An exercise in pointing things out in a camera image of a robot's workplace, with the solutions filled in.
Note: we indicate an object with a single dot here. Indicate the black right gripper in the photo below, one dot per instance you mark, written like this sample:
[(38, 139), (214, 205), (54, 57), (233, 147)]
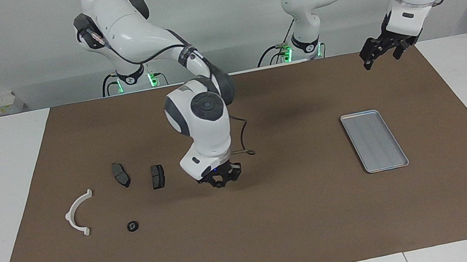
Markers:
[(221, 170)]

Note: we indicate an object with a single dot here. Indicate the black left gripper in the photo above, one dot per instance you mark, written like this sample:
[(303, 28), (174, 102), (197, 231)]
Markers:
[(395, 36)]

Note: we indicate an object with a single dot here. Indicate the black bearing gear white centre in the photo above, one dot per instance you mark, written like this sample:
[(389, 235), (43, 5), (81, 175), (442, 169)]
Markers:
[(133, 226)]

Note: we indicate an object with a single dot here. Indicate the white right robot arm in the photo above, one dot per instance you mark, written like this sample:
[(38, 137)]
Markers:
[(204, 126)]

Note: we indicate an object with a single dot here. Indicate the silver metal tray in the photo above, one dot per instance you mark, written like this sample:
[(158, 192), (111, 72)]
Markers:
[(380, 143)]

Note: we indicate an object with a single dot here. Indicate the dark grey rectangular brake pad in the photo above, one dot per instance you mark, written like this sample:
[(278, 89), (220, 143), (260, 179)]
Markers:
[(157, 177)]

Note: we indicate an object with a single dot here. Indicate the brown table mat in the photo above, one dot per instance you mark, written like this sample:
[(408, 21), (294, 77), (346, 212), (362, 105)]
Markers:
[(253, 242)]

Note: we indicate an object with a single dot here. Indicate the dark grey curved brake pad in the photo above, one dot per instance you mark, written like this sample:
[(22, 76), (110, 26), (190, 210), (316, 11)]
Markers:
[(119, 173)]

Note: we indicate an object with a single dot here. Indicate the white curved plastic bracket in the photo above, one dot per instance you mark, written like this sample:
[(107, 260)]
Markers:
[(69, 216)]

